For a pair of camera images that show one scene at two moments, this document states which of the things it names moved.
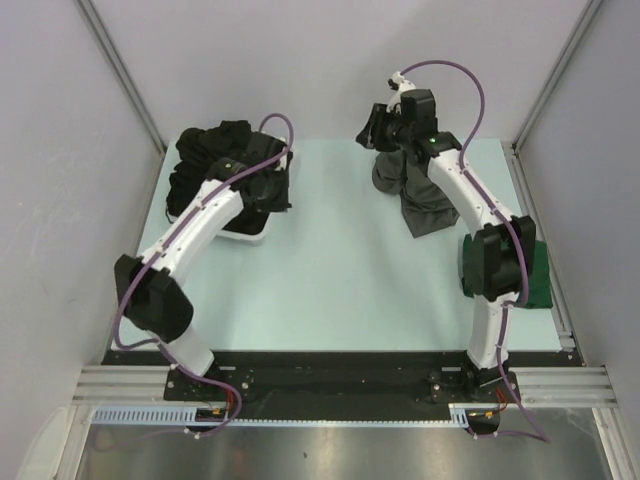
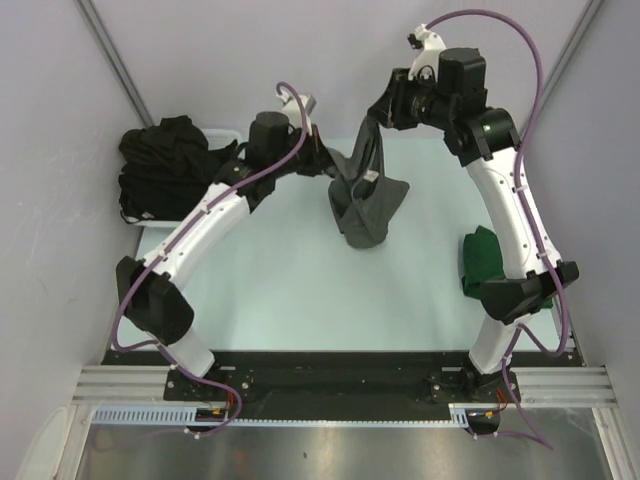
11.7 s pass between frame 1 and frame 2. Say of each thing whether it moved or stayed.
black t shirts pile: moved
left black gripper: moved
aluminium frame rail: stayed
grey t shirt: moved
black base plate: stayed
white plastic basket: moved
